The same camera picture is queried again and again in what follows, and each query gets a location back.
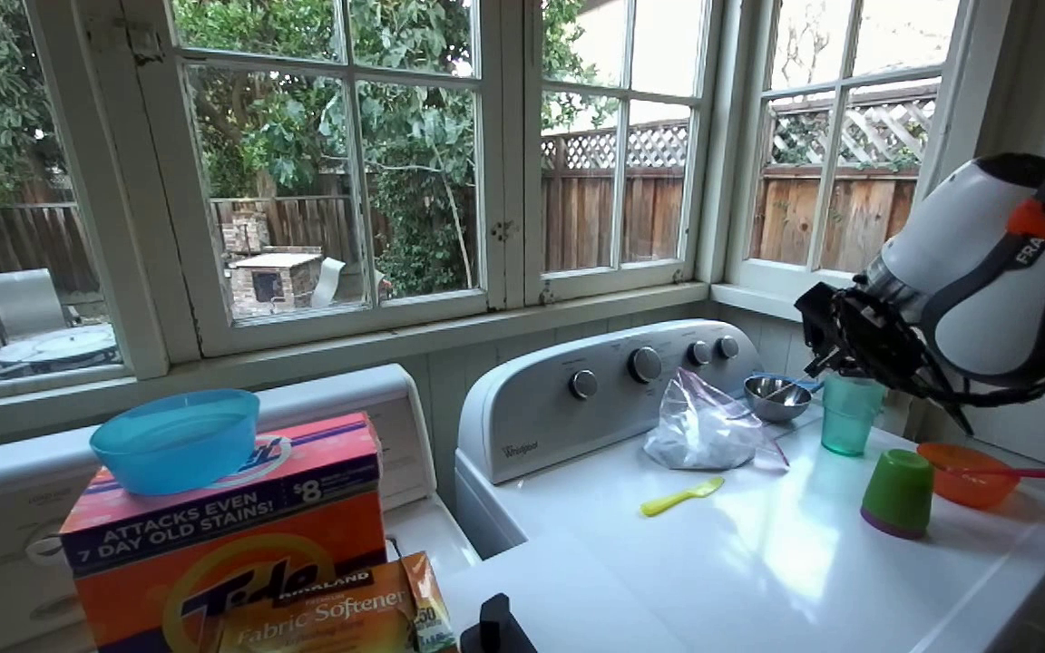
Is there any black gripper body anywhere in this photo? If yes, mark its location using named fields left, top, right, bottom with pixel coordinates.
left=796, top=284, right=946, bottom=396

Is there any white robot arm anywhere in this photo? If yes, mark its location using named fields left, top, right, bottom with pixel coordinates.
left=796, top=151, right=1045, bottom=414

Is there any teal translucent cup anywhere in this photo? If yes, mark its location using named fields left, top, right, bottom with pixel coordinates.
left=819, top=373, right=885, bottom=457

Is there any green plastic cup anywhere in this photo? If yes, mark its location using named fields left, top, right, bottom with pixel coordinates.
left=862, top=451, right=934, bottom=540

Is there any small steel bowl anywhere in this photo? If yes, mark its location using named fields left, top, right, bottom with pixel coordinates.
left=744, top=373, right=813, bottom=424

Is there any orange plastic bowl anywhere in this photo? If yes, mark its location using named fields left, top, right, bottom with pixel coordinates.
left=919, top=443, right=1021, bottom=507

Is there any clear zip plastic bag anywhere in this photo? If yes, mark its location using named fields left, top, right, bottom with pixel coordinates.
left=642, top=370, right=790, bottom=474

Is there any yellow plastic knife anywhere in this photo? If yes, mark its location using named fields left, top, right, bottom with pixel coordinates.
left=638, top=474, right=725, bottom=519

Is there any white dryer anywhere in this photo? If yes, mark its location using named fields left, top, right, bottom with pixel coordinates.
left=455, top=320, right=1045, bottom=653

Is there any small black stand block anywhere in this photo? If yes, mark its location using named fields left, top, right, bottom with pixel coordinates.
left=460, top=595, right=538, bottom=653

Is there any orange fabric softener box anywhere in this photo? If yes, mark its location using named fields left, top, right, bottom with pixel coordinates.
left=206, top=551, right=458, bottom=653

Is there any stone garden table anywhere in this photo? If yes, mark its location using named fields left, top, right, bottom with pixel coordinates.
left=230, top=249, right=325, bottom=317

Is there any blue plastic bowl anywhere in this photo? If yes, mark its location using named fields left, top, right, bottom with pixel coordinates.
left=92, top=387, right=261, bottom=499

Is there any orange Tide detergent box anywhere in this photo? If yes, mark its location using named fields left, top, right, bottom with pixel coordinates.
left=59, top=414, right=385, bottom=653

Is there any grey patio chair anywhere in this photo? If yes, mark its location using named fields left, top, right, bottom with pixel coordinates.
left=0, top=270, right=118, bottom=370

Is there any white washing machine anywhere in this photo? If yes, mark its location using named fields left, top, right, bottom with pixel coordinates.
left=0, top=364, right=478, bottom=653

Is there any white window frame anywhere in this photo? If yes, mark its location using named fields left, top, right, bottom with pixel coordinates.
left=0, top=0, right=1014, bottom=443

